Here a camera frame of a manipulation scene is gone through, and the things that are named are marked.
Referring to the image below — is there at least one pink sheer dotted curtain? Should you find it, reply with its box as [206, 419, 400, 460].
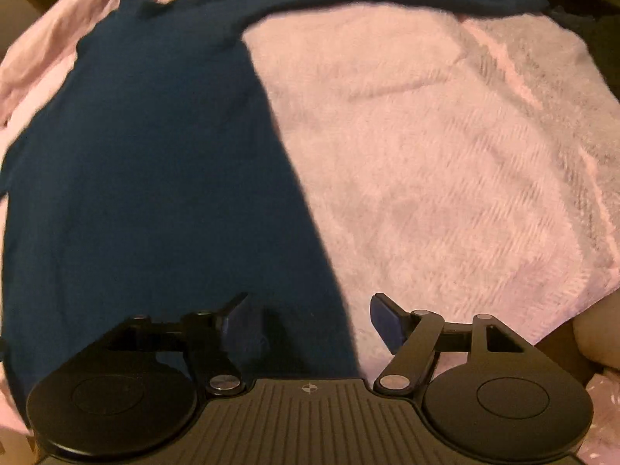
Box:
[584, 373, 620, 465]

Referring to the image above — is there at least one pink lavender textured bedspread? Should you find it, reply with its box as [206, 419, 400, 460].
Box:
[0, 0, 620, 439]

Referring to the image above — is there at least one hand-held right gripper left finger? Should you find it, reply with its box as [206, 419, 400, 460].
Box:
[104, 292, 266, 394]

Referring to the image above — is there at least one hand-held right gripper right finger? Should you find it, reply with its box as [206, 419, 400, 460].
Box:
[369, 293, 536, 394]

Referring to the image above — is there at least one dark blue towel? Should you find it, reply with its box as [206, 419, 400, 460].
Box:
[0, 0, 550, 383]

